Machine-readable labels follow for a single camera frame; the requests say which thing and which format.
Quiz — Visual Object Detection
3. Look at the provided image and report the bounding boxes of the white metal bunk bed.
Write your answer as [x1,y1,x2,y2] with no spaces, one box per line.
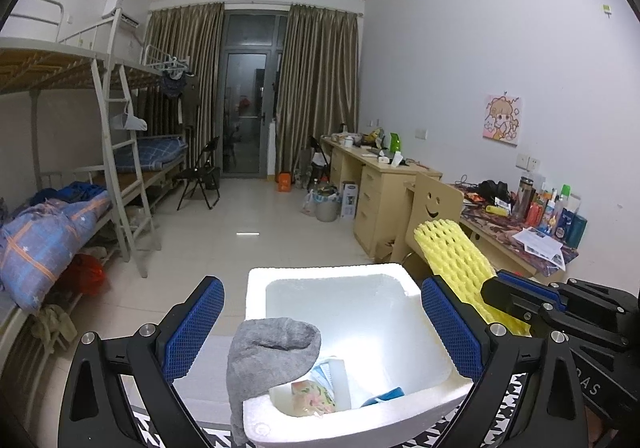
[0,0,201,329]

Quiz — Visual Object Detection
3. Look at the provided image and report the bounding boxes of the pink cartoon wall poster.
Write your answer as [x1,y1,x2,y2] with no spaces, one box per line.
[481,93,524,147]

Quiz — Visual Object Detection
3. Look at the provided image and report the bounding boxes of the red plastic bag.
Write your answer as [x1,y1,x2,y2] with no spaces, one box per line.
[67,253,108,296]

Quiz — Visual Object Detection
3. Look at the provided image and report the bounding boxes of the wooden desk with printed mat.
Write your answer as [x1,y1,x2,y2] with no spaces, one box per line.
[447,183,580,279]

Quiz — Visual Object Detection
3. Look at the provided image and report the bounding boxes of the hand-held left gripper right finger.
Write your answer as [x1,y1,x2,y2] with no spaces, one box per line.
[420,275,588,448]

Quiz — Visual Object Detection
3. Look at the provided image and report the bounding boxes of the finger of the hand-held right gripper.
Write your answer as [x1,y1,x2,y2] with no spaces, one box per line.
[481,276,544,327]
[495,269,640,315]

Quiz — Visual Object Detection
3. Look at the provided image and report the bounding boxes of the printed papers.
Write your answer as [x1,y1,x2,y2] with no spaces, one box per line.
[512,226,566,272]

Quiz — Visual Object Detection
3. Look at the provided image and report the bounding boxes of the wooden desk with drawers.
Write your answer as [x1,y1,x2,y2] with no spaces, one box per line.
[320,135,443,259]

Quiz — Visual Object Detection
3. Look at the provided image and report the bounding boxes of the hanging dark clothes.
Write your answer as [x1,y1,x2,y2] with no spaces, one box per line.
[160,70,201,129]

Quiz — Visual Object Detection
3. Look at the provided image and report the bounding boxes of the group of toiletry bottles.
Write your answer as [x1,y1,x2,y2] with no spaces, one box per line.
[510,175,588,249]

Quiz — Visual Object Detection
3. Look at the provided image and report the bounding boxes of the dark blue cloth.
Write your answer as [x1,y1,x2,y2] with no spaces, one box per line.
[30,181,106,206]

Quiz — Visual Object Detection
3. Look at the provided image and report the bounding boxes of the floral tissue packet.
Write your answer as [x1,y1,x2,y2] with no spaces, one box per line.
[291,379,337,417]

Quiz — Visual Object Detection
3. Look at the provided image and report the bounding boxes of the blue plaid mattress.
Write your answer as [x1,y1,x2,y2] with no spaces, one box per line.
[114,137,184,174]

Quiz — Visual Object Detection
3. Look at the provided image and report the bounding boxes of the yellow foam net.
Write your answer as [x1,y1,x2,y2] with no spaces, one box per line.
[414,220,531,336]

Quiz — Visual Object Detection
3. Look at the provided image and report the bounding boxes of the houndstooth tablecloth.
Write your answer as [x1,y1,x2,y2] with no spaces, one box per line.
[132,373,531,448]

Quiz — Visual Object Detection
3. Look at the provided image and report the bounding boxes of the white and blue carton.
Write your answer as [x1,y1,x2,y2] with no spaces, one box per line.
[341,180,361,219]

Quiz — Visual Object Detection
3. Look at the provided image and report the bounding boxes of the smiley wooden chair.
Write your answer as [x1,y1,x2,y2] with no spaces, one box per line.
[390,171,465,264]

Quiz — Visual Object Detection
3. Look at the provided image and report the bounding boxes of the white bunk bed ladder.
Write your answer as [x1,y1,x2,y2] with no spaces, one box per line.
[90,60,163,279]

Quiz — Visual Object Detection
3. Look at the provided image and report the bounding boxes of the grey sock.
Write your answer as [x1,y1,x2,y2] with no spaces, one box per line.
[226,317,322,446]

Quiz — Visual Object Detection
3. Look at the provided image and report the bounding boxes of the glass balcony door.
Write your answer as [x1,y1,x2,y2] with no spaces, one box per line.
[220,10,288,179]

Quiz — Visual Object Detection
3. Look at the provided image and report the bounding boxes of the white air conditioner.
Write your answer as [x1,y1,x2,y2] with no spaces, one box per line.
[102,0,142,27]

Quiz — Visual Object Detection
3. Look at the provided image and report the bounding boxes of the white foam box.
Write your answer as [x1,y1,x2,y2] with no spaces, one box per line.
[242,264,473,448]

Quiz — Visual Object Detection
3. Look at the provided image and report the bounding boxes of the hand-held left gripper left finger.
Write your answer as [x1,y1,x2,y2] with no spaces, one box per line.
[57,275,226,448]

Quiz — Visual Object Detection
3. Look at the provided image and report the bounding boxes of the brown curtain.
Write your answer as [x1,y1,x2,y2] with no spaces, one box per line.
[275,3,361,174]
[145,2,226,174]

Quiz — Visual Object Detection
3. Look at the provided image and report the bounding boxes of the olive cloth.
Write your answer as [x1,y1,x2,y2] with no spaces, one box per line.
[27,303,78,344]

